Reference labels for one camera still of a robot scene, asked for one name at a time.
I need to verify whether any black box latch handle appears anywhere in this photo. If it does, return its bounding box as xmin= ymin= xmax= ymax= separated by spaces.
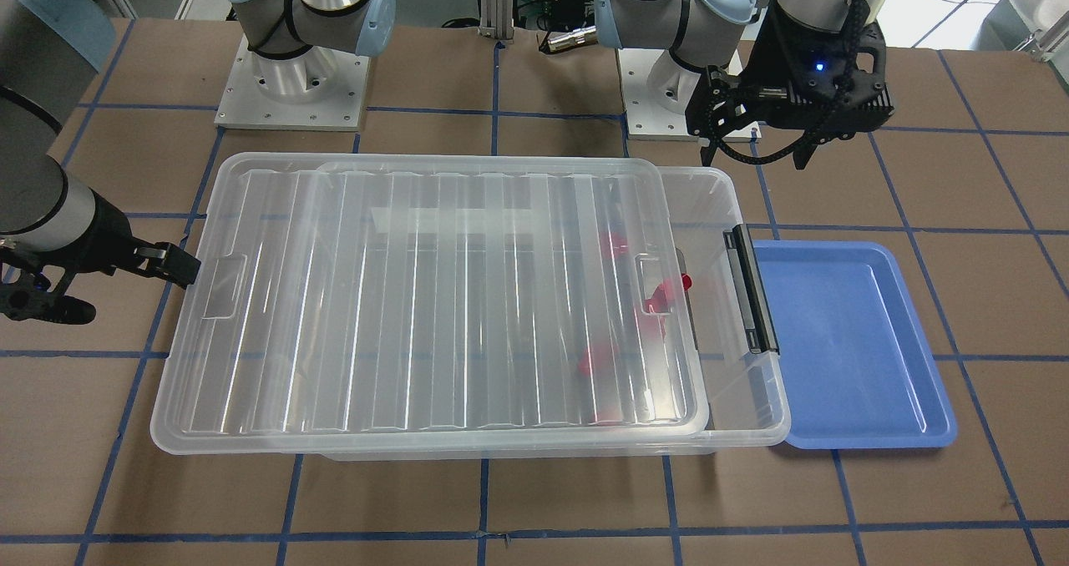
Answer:
xmin=724 ymin=223 xmax=780 ymax=354

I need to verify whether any aluminium frame post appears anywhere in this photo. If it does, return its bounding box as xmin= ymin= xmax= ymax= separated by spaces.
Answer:
xmin=477 ymin=0 xmax=516 ymax=44

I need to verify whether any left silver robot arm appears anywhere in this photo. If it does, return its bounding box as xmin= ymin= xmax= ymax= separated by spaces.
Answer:
xmin=593 ymin=0 xmax=896 ymax=170

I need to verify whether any clear plastic storage box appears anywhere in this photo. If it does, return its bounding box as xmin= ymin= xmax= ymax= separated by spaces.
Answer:
xmin=311 ymin=167 xmax=791 ymax=461

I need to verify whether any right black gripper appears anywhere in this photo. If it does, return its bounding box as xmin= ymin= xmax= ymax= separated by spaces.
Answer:
xmin=1 ymin=190 xmax=201 ymax=324

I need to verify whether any red block from tray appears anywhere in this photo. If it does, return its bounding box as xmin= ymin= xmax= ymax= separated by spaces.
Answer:
xmin=636 ymin=310 xmax=666 ymax=345

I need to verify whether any clear plastic box lid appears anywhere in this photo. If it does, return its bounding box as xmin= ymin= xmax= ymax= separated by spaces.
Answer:
xmin=150 ymin=152 xmax=711 ymax=459

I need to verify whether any red block in box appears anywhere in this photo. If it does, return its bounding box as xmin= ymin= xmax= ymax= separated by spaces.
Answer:
xmin=644 ymin=273 xmax=692 ymax=315

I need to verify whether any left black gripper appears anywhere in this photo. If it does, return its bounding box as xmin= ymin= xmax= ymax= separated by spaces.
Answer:
xmin=685 ymin=3 xmax=896 ymax=170

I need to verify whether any red block under lid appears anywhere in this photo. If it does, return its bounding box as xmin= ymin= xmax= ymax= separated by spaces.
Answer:
xmin=577 ymin=339 xmax=617 ymax=378
xmin=598 ymin=232 xmax=631 ymax=261

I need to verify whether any blue plastic tray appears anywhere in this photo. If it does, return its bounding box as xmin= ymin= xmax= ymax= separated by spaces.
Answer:
xmin=753 ymin=241 xmax=959 ymax=452

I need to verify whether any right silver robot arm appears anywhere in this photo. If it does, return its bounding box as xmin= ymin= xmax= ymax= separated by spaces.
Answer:
xmin=3 ymin=0 xmax=869 ymax=324

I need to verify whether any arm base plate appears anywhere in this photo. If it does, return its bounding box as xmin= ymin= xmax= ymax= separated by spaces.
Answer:
xmin=214 ymin=39 xmax=372 ymax=132
xmin=616 ymin=44 xmax=762 ymax=143

